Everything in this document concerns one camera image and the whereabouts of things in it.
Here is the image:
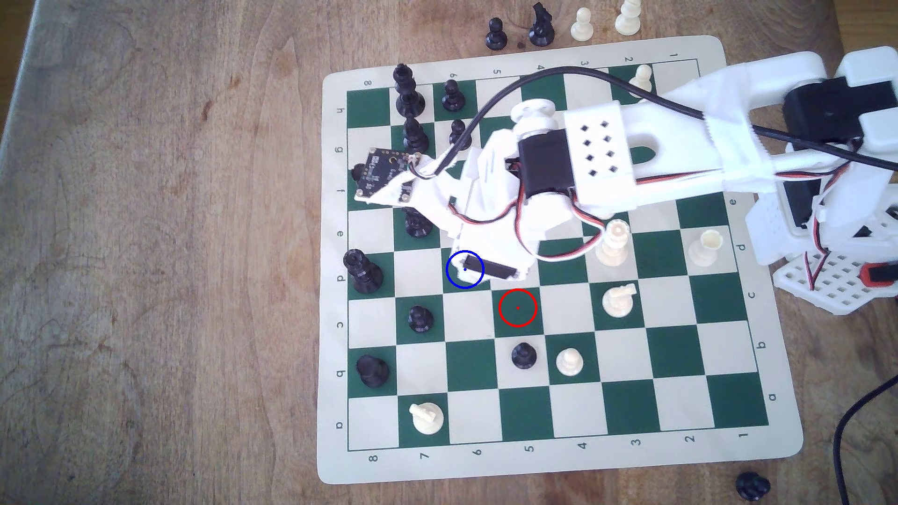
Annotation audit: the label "white cloth tape wrap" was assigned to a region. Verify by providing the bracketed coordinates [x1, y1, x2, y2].
[702, 66, 776, 194]

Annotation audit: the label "black camera cable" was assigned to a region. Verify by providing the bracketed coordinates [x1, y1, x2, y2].
[410, 65, 898, 176]

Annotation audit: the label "red black base clamp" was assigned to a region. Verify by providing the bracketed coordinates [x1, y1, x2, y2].
[862, 261, 898, 289]

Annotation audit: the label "white chess queen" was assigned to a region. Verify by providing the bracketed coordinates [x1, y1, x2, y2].
[595, 219, 631, 267]

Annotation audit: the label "red white black servo wires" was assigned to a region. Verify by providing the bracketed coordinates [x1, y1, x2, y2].
[449, 158, 898, 292]

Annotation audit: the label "green white chess mat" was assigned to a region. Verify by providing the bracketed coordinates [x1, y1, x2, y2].
[316, 35, 804, 485]

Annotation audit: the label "black camera circuit board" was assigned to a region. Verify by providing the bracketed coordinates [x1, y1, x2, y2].
[354, 147, 422, 201]

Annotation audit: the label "thin black cable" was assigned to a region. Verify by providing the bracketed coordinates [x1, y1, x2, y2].
[833, 375, 898, 505]

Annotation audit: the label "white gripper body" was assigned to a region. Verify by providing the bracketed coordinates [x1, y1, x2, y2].
[449, 130, 587, 279]

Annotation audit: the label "white chess knight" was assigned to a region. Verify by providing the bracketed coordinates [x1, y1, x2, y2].
[409, 402, 445, 434]
[602, 282, 639, 320]

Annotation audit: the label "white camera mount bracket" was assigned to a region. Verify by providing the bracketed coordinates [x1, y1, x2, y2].
[354, 165, 478, 232]

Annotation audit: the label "black chess knight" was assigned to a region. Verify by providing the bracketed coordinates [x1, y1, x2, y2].
[528, 1, 557, 48]
[736, 471, 771, 502]

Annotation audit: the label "black chess king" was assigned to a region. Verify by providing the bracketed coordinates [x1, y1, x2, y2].
[393, 63, 427, 119]

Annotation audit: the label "black chess bishop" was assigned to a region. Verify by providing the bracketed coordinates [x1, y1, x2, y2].
[402, 117, 430, 155]

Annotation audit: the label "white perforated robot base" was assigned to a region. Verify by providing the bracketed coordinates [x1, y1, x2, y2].
[772, 254, 898, 317]

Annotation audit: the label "white chess rook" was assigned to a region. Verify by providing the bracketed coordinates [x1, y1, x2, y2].
[688, 229, 724, 268]

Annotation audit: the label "white chess bishop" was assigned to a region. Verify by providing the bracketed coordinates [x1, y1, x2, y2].
[615, 0, 643, 37]

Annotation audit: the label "black chess queen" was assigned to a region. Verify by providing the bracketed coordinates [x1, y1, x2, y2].
[343, 249, 385, 295]

